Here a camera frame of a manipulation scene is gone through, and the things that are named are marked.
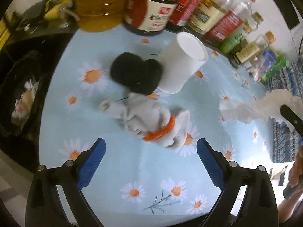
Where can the green plastic packet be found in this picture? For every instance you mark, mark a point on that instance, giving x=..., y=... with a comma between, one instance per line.
x=282, y=62

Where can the yellow label small bottle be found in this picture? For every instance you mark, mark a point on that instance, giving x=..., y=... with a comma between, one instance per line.
x=252, y=49

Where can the large cooking oil jug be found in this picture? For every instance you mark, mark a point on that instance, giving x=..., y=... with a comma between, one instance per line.
x=99, y=15

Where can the blue woven mat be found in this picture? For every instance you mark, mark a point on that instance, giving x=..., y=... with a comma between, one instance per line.
x=287, y=135

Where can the black wall socket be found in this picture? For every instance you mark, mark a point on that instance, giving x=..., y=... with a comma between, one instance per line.
x=288, y=12

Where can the green label small bottle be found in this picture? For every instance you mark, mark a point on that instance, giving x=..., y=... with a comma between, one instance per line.
x=249, y=25

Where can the daisy print blue tablecloth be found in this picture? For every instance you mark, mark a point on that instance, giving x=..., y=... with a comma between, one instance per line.
x=138, y=180

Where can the dark soy sauce jug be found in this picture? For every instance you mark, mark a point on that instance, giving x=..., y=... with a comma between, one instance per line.
x=147, y=17

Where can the grey glove orange cuff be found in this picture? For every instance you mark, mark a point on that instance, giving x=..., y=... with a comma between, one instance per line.
x=148, y=120

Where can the white paper tissue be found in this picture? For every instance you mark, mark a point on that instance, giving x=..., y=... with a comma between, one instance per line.
x=264, y=108

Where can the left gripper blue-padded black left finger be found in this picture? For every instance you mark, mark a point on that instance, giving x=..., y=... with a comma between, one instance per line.
x=44, y=207

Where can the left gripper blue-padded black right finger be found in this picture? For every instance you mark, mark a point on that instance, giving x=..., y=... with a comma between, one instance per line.
x=258, y=206

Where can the red label vinegar bottle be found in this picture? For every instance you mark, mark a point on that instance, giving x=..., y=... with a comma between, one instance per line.
x=237, y=12

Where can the yellow sponge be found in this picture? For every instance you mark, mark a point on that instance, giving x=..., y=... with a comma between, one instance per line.
x=53, y=13

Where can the red label sauce bottle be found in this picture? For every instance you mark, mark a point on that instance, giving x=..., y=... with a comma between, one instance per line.
x=181, y=14

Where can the white paper cup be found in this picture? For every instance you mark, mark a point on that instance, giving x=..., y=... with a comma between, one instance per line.
x=180, y=60

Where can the black lined trash bin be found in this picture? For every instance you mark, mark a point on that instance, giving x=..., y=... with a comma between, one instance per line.
x=26, y=70

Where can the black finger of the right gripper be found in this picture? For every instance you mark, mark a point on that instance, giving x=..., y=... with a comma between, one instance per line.
x=292, y=119

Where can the person's hand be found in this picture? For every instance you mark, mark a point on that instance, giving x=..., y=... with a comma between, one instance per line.
x=296, y=170

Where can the grey dish cloth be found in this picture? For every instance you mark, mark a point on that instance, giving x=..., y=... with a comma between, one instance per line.
x=35, y=13

